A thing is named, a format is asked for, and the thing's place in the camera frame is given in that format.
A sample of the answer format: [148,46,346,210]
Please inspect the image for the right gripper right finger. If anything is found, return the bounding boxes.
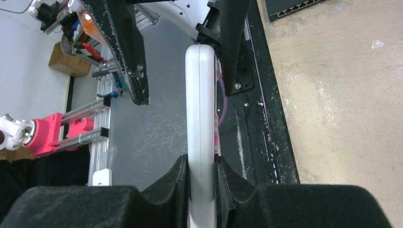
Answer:
[214,156,391,228]

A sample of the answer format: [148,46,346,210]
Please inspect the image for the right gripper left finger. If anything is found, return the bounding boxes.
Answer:
[1,155,189,228]

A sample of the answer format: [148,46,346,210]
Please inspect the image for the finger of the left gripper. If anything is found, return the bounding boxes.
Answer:
[220,0,251,96]
[82,0,149,105]

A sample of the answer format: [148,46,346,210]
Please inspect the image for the red white remote control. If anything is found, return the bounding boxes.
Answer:
[185,44,216,228]

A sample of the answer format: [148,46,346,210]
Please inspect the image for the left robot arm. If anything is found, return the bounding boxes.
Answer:
[82,0,251,105]

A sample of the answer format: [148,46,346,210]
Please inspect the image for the cardboard box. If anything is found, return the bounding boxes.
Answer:
[48,42,91,77]

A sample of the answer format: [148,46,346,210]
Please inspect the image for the white plastic box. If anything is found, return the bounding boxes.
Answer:
[91,168,112,187]

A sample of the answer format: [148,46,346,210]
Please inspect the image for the pink fixture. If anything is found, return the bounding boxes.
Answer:
[0,113,95,158]

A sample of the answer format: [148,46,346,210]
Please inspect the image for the black network switch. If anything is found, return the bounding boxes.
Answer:
[265,0,325,22]

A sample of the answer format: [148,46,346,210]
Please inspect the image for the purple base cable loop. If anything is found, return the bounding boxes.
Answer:
[215,70,228,126]

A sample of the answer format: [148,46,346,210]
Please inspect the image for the aluminium frame rail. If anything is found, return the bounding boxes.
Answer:
[67,64,117,186]

